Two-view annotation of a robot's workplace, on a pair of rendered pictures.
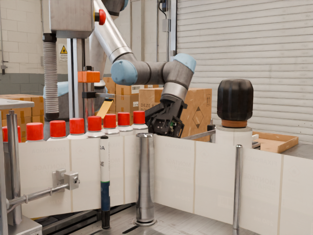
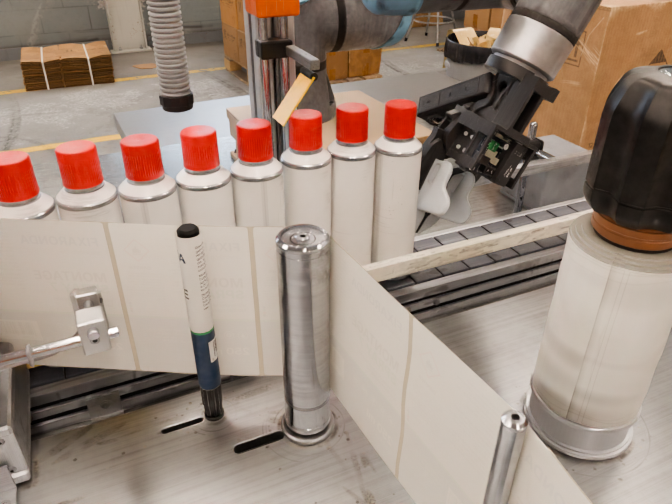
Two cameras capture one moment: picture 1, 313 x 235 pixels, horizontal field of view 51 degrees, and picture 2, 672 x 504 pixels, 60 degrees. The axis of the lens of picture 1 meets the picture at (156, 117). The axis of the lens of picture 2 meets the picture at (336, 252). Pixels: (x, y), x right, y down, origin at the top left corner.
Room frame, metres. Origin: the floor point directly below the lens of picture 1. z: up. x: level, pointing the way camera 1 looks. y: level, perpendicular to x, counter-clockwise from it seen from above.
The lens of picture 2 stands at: (0.34, -0.15, 1.27)
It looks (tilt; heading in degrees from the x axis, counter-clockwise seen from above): 32 degrees down; 26
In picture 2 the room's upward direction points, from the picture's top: straight up
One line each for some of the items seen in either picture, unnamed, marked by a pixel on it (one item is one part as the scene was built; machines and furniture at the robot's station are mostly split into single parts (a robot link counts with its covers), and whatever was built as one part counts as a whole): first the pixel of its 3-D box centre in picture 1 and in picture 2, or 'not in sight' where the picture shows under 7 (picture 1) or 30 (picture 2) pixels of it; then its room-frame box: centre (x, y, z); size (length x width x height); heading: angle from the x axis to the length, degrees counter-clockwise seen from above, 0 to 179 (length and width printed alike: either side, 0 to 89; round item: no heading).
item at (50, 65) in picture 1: (51, 77); (163, 1); (0.81, 0.26, 1.18); 0.04 x 0.04 x 0.21
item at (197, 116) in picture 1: (176, 115); (596, 66); (1.61, -0.10, 0.99); 0.30 x 0.24 x 0.27; 144
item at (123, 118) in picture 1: (124, 149); (350, 197); (0.88, 0.09, 0.98); 0.05 x 0.05 x 0.20
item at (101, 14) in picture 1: (99, 17); not in sight; (0.82, 0.14, 1.32); 0.04 x 0.03 x 0.04; 16
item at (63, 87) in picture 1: (61, 99); (295, 16); (1.26, 0.37, 1.09); 0.13 x 0.12 x 0.14; 140
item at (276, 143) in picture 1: (263, 141); not in sight; (1.65, -0.55, 0.85); 0.30 x 0.26 x 0.04; 141
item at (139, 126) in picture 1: (139, 147); (395, 193); (0.91, 0.05, 0.98); 0.05 x 0.05 x 0.20
